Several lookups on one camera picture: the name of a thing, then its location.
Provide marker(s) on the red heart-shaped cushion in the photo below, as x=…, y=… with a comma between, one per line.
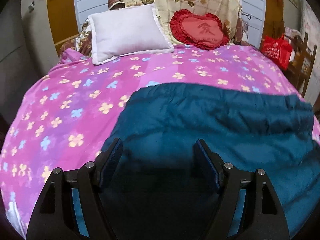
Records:
x=204, y=32

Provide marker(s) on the grey wardrobe cabinet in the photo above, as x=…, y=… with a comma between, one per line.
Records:
x=27, y=51

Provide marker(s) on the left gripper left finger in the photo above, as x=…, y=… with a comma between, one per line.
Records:
x=69, y=205

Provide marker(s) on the white pillow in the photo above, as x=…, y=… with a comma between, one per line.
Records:
x=128, y=31

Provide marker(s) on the wooden chair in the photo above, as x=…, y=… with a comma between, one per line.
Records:
x=300, y=67

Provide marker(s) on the pink floral bed sheet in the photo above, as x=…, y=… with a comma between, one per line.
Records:
x=44, y=134

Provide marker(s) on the red shopping bag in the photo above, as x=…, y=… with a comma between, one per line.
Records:
x=278, y=50

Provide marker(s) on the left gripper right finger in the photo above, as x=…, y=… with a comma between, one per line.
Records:
x=247, y=205

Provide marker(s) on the teal quilted down jacket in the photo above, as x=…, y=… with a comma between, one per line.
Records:
x=163, y=187

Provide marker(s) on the white slatted headboard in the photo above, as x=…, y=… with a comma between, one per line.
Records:
x=253, y=14

